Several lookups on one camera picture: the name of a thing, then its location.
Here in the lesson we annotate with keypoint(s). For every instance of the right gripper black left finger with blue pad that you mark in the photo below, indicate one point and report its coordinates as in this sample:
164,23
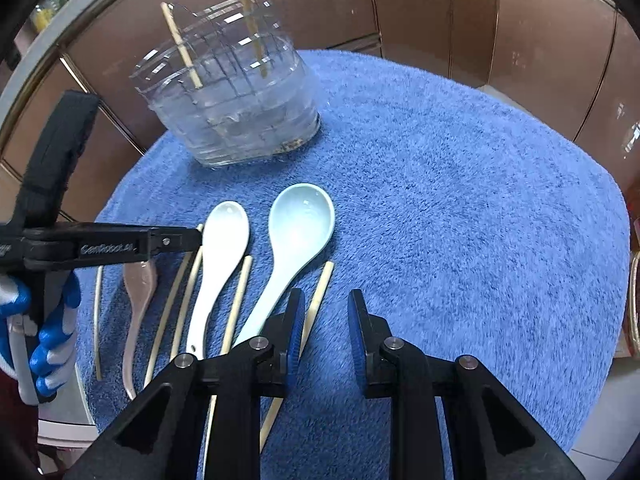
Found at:
201,418

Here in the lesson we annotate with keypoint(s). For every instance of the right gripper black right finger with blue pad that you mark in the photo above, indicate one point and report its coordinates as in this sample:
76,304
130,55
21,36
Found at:
450,419

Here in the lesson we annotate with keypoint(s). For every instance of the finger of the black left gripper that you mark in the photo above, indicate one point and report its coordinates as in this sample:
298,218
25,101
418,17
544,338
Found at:
173,239

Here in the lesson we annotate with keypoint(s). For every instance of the pink ceramic spoon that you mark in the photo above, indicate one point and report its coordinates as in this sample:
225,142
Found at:
140,284

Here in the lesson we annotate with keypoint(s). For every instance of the bamboo chopstick long curved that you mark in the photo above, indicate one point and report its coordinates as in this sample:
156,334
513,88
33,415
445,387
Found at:
178,285

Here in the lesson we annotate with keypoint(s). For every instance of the light blue ceramic spoon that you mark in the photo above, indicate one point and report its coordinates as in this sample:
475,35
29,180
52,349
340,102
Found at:
301,222

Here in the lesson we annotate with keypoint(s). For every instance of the blue white gloved hand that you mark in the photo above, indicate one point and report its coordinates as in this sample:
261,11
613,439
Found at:
40,359

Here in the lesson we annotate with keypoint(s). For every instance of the white ceramic spoon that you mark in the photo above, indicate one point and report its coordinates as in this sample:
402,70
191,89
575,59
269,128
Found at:
225,237

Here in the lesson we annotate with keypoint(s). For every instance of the blue terry towel mat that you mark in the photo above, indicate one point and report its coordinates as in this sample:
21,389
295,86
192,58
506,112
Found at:
472,227

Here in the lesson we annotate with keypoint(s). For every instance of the clear wire utensil holder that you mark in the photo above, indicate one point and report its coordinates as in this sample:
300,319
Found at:
237,115

